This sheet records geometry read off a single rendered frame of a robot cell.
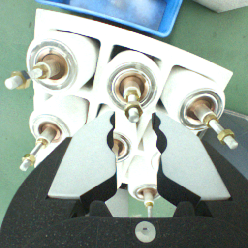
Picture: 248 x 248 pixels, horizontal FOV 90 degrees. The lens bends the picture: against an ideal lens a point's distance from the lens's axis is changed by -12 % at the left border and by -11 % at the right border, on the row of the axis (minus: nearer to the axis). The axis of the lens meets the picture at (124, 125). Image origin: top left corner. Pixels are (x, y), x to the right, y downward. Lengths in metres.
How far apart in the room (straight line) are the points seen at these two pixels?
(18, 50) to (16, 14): 0.11
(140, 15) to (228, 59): 0.31
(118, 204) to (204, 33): 0.58
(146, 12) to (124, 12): 0.06
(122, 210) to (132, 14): 0.57
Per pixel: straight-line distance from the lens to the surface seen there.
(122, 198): 0.51
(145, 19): 0.46
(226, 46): 0.54
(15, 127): 0.73
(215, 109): 0.26
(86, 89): 0.31
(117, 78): 0.20
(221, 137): 0.19
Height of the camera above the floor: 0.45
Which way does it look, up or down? 59 degrees down
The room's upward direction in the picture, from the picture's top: 178 degrees counter-clockwise
